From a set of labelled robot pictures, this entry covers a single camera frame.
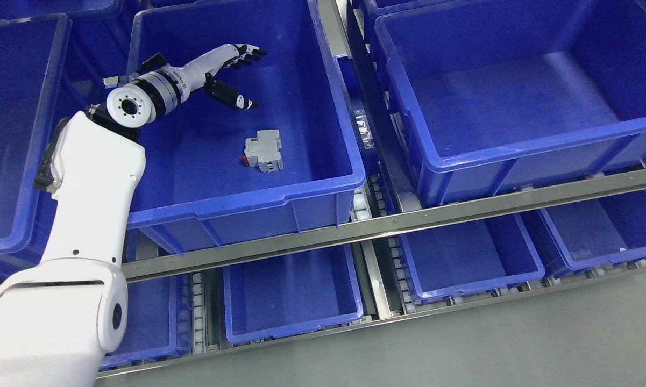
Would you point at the metal shelf rack frame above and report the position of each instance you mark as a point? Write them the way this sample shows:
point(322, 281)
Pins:
point(384, 207)

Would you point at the lower blue bin far right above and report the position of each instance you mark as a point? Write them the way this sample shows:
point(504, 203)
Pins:
point(584, 235)

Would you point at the large blue bin left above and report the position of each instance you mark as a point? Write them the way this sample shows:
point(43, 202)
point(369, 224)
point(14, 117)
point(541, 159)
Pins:
point(46, 74)

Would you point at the grey circuit breaker red switches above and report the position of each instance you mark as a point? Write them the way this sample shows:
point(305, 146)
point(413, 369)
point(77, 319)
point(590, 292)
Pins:
point(264, 151)

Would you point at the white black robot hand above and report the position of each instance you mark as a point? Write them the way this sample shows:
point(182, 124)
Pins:
point(201, 74)

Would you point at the lower blue bin left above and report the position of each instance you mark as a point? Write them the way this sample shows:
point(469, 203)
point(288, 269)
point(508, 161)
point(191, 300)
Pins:
point(159, 323)

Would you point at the large blue bin centre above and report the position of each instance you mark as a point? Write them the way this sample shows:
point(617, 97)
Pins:
point(195, 192)

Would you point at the large blue bin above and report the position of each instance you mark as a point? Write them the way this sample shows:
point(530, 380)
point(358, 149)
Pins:
point(195, 192)
point(496, 96)
point(46, 74)

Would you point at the lower blue bin centre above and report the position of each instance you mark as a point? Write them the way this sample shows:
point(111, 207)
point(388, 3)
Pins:
point(291, 294)

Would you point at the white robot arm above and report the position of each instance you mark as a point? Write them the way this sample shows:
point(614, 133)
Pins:
point(61, 318)

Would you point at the large blue bin right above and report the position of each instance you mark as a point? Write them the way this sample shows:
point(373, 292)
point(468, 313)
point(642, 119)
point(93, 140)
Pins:
point(496, 96)

